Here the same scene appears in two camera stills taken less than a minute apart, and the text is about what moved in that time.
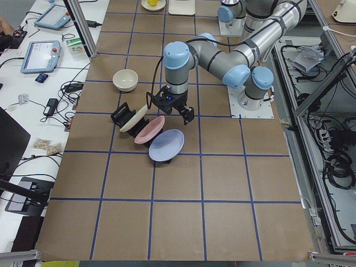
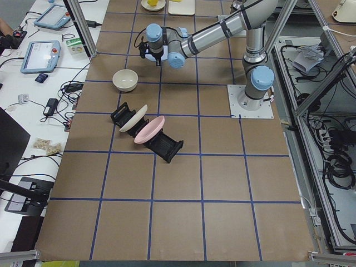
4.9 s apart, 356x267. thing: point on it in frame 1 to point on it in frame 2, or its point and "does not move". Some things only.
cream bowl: (125, 80) does not move
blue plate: (166, 146) to (152, 58)
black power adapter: (50, 107) does not move
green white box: (75, 46) does not move
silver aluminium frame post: (83, 27) does not move
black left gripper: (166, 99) to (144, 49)
